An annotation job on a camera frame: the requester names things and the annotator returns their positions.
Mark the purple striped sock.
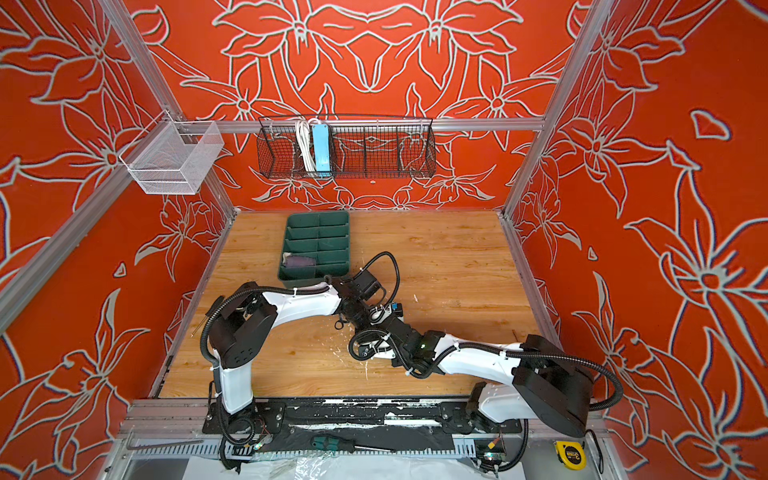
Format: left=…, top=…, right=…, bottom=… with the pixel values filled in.
left=281, top=254, right=317, bottom=269

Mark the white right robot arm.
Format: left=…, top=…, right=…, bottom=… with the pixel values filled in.
left=364, top=324, right=624, bottom=438

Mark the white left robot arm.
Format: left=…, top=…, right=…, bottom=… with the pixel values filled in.
left=200, top=277, right=386, bottom=432

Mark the green compartment tray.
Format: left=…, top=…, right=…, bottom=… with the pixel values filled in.
left=278, top=211, right=350, bottom=288

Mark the light blue box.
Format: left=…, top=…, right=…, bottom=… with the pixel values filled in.
left=312, top=123, right=331, bottom=177

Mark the yellow tape measure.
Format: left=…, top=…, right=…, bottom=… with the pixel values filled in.
left=554, top=441, right=587, bottom=471

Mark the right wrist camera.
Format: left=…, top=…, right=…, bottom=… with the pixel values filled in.
left=352, top=339, right=394, bottom=361

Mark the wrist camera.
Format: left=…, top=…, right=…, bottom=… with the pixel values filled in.
left=352, top=339, right=394, bottom=361
left=370, top=302, right=404, bottom=325

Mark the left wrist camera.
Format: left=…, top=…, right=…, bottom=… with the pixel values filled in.
left=370, top=302, right=404, bottom=325

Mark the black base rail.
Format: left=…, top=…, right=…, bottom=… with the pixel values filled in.
left=202, top=396, right=522, bottom=461

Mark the green handled screwdriver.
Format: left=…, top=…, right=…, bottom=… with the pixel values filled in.
left=311, top=435, right=395, bottom=453

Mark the black wire wall basket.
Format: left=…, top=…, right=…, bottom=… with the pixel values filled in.
left=256, top=114, right=437, bottom=180

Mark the white cable bundle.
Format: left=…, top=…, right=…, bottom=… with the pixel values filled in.
left=295, top=118, right=319, bottom=175

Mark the clear plastic wall bin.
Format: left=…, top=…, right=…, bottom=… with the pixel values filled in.
left=118, top=121, right=224, bottom=195

